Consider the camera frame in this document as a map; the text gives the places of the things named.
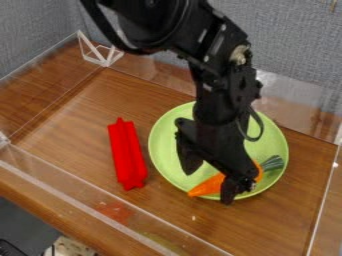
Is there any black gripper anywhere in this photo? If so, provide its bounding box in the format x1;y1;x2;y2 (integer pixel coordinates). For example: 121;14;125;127
176;113;258;205

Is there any orange toy carrot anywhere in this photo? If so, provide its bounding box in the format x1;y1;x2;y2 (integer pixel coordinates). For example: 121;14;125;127
188;155;285;197

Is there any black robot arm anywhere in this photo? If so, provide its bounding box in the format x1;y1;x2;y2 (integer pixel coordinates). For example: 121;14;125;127
81;0;264;204

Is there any green round plate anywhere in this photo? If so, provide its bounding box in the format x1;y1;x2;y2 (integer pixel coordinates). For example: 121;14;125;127
149;102;289;200

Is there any clear acrylic enclosure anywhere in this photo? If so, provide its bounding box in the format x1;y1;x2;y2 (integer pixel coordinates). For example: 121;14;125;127
0;36;342;256

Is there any black cable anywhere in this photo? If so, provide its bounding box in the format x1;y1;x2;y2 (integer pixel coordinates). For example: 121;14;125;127
236;105;266;143

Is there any clear acrylic corner bracket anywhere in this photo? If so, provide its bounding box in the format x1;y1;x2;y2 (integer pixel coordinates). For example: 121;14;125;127
77;31;125;67

